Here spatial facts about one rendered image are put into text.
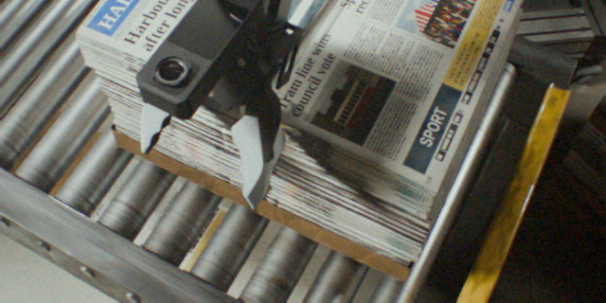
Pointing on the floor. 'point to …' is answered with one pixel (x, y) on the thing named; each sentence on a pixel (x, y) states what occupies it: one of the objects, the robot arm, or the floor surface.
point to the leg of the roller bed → (483, 197)
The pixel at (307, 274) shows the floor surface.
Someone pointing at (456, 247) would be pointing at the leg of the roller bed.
